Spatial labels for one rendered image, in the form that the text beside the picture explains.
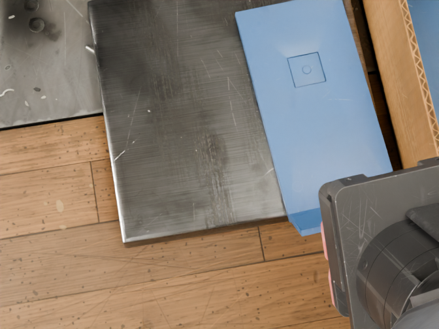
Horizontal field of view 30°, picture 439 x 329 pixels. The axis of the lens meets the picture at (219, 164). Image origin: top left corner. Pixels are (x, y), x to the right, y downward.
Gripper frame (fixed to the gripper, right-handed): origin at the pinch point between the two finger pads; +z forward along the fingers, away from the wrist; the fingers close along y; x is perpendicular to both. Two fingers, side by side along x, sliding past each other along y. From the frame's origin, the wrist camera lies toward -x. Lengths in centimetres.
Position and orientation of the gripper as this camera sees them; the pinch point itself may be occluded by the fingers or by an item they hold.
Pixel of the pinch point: (351, 215)
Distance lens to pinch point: 48.5
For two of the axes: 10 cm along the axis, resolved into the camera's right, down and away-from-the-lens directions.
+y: -1.8, -9.4, -2.8
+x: -9.7, 2.2, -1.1
